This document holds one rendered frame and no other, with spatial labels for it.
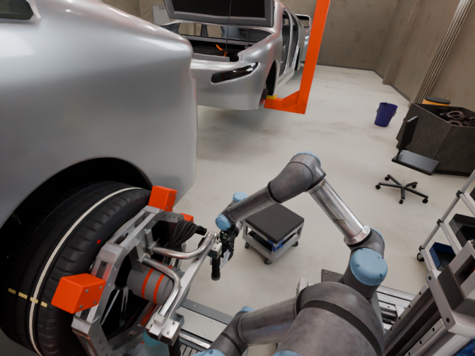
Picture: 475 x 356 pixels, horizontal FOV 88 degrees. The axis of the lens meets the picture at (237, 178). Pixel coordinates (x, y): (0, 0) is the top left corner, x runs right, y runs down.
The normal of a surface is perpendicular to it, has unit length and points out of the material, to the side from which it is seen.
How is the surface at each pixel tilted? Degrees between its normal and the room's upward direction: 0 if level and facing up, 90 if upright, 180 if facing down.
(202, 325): 0
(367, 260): 7
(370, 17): 90
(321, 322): 25
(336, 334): 5
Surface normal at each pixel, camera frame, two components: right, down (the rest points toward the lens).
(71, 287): -0.18, -0.25
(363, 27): -0.28, 0.50
